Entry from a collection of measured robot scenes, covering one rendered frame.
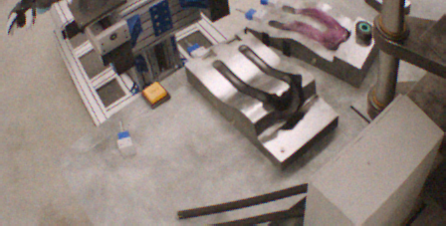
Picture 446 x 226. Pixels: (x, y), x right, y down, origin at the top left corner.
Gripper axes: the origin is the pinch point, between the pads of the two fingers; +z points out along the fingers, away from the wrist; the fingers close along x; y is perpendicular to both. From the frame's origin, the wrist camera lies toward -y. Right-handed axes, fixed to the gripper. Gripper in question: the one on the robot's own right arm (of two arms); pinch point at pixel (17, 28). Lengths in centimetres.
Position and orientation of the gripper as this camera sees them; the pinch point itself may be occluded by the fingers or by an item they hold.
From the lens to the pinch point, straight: 151.4
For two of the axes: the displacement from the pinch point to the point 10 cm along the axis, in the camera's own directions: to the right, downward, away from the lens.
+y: -0.2, 6.4, 7.7
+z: 1.3, 7.6, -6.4
